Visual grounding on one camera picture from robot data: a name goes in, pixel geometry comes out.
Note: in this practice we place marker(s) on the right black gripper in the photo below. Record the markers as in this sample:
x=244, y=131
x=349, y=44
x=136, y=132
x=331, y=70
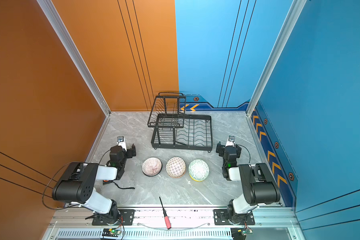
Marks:
x=220, y=148

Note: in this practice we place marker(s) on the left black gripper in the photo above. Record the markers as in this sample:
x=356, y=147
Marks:
x=130, y=151

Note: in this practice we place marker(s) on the pink striped bowl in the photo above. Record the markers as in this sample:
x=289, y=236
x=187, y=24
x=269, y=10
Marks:
x=152, y=167

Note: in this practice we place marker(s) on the brown dotted bowl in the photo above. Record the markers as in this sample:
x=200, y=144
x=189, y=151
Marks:
x=176, y=167

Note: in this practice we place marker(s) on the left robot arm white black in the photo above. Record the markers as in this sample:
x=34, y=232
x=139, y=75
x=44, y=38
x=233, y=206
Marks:
x=76, y=186

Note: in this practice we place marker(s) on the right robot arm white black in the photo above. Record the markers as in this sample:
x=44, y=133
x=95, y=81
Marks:
x=258, y=185

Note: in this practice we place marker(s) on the orange black tape measure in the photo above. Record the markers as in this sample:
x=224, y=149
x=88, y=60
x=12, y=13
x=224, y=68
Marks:
x=108, y=182

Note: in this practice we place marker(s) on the left green circuit board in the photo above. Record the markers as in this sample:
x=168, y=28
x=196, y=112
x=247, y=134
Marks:
x=112, y=234

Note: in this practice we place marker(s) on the right circuit board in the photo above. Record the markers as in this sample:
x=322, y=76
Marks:
x=240, y=234

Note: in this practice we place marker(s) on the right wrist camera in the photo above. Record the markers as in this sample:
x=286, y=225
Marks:
x=231, y=139

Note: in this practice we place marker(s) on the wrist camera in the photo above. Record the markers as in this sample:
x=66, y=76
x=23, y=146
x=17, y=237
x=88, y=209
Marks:
x=121, y=142
x=231, y=139

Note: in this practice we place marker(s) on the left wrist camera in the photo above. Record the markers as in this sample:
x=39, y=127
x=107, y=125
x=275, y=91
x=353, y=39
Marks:
x=121, y=142

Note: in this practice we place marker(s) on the black wire dish rack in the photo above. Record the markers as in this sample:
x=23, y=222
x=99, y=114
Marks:
x=173, y=128

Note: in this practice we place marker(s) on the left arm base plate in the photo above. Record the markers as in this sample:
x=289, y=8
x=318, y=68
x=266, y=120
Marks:
x=122, y=216

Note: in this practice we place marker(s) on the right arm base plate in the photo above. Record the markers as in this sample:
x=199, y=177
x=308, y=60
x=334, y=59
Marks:
x=223, y=217

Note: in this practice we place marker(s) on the red handled screwdriver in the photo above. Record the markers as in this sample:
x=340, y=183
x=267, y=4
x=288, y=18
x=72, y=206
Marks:
x=166, y=218

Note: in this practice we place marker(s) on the aluminium front rail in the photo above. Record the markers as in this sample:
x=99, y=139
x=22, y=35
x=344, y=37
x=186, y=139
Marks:
x=188, y=223

